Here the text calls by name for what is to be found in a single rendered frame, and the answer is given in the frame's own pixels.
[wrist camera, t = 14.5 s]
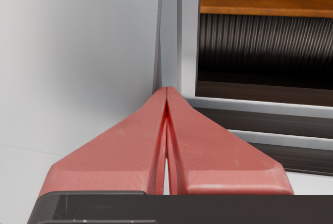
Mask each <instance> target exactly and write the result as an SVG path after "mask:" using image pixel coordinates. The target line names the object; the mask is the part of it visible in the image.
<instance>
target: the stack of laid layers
mask: <svg viewBox="0 0 333 224"><path fill-rule="evenodd" d="M200 9H201V0H162V9H161V24H160V37H159V51H158V65H157V79H156V91H157V89H158V88H159V87H167V86H172V87H174V88H175V89H176V90H177V91H178V92H179V93H180V95H181V96H182V97H183V98H184V99H185V100H186V101H187V102H188V104H189V105H190V106H191V107H192V108H194V109H195V110H196V111H198V112H200V113H201V114H203V115H204V116H206V117H207V118H209V119H211V120H212V121H214V122H215V123H217V124H219V125H220V126H222V127H223V128H225V129H226V130H228V131H230V132H231V133H233V134H234V135H236V136H237V137H239V138H241V139H242V140H244V141H245V142H247V143H249V144H250V145H252V146H253V147H255V148H256V149H258V150H260V151H261V152H263V153H264V154H266V155H267V156H269V157H271V158H272V159H274V160H275V161H277V162H279V163H280V164H281V165H282V166H283V168H284V170H290V171H299V172H308V173H317V174H326V175H333V90H326V89H311V88H297V87H283V86H268V85H254V84H240V83H225V82H211V81H197V80H198V56H199V33H200Z"/></svg>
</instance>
